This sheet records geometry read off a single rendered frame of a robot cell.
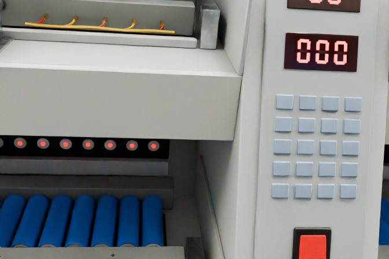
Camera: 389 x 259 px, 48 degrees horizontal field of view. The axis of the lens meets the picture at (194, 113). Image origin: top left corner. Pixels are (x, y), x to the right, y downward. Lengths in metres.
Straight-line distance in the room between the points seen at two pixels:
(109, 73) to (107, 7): 0.08
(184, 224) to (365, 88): 0.21
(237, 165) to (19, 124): 0.13
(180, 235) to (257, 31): 0.21
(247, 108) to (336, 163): 0.06
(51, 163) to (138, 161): 0.08
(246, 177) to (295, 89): 0.06
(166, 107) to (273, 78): 0.07
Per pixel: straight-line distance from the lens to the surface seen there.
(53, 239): 0.38
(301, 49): 0.27
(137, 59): 0.28
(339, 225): 0.30
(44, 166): 0.44
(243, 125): 0.27
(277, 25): 0.27
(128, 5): 0.33
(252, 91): 0.27
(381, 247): 0.41
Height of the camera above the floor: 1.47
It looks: 3 degrees down
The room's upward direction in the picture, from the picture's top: 2 degrees clockwise
